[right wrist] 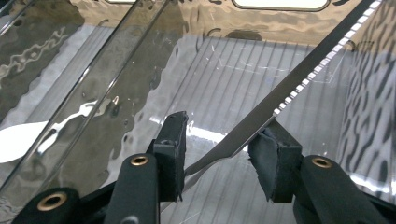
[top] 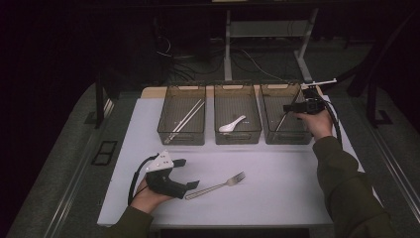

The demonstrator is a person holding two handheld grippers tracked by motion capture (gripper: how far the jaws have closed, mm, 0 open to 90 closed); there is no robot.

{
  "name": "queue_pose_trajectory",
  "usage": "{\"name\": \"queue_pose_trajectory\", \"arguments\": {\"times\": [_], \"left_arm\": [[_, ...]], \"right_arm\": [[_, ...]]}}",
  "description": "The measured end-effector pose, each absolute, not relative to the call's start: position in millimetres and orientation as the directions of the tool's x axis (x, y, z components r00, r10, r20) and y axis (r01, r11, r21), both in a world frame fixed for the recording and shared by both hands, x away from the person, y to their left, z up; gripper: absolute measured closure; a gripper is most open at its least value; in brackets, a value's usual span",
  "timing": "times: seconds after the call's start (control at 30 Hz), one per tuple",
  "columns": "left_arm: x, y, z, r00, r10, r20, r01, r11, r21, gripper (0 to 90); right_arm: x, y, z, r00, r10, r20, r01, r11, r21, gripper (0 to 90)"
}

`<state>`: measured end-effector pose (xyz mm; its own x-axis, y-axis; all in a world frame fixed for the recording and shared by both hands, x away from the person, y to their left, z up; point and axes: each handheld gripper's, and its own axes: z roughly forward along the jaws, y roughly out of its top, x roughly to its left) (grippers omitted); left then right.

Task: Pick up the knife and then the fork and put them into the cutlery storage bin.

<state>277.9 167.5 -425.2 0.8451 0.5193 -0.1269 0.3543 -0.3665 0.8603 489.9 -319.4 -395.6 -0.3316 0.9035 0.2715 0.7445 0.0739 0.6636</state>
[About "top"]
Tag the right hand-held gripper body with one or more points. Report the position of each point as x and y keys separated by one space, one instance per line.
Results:
x=313 y=104

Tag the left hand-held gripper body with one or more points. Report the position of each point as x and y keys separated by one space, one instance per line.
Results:
x=165 y=185

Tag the transparent grey plastic bin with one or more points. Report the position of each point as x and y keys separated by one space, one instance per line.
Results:
x=237 y=105
x=175 y=109
x=274 y=102

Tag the silver metal knife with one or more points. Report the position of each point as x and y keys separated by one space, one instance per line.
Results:
x=281 y=125

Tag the silver metal fork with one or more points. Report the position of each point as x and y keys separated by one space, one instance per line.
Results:
x=236 y=180

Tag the white ceramic spoon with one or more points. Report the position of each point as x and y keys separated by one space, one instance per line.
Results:
x=226 y=128

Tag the person's right hand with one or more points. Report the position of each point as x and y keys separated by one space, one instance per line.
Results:
x=318 y=125

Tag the person's left hand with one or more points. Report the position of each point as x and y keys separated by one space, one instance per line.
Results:
x=147 y=200

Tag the black metal stand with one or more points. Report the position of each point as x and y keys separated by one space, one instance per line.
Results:
x=371 y=105

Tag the white table cover sheet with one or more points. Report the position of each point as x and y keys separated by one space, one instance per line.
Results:
x=264 y=205

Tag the white metal desk frame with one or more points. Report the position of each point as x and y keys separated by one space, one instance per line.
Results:
x=227 y=59

